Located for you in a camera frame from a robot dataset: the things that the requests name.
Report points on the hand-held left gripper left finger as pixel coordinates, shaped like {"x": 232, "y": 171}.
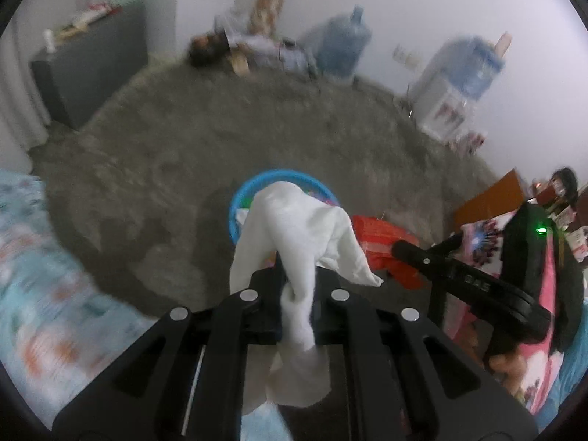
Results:
{"x": 266, "y": 294}

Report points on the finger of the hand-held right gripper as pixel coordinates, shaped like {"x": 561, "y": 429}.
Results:
{"x": 413, "y": 257}
{"x": 448, "y": 246}

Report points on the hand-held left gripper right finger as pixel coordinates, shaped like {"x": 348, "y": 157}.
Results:
{"x": 326, "y": 298}

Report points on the white tissue paper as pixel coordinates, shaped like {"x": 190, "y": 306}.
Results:
{"x": 294, "y": 220}

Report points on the blue plastic basin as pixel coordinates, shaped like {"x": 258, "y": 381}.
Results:
{"x": 275, "y": 175}

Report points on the person's right hand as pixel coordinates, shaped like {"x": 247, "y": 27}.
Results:
{"x": 505, "y": 365}

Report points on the pink printed blanket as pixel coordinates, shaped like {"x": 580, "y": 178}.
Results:
{"x": 482, "y": 239}

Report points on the red orange plastic bag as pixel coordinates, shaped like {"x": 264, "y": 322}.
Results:
{"x": 381, "y": 239}

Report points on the brown cardboard sheet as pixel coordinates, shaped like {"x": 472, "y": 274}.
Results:
{"x": 496, "y": 202}

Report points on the white water dispenser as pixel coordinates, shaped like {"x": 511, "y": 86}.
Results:
{"x": 441, "y": 110}

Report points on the floral tablecloth table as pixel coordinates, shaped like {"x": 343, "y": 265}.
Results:
{"x": 46, "y": 285}

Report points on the white plastic bag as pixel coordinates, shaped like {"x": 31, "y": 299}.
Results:
{"x": 275, "y": 53}

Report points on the dark brown box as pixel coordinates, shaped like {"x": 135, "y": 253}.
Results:
{"x": 206, "y": 48}

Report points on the grey cabinet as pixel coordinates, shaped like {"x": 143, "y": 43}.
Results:
{"x": 92, "y": 69}

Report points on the checkered patterned paper roll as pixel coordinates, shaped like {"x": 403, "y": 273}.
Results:
{"x": 271, "y": 0}

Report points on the white curtain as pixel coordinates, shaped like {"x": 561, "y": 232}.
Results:
{"x": 18, "y": 115}

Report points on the small white bottle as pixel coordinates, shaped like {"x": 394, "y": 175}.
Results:
{"x": 49, "y": 40}

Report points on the white wall socket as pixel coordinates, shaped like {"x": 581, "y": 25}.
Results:
{"x": 406, "y": 55}

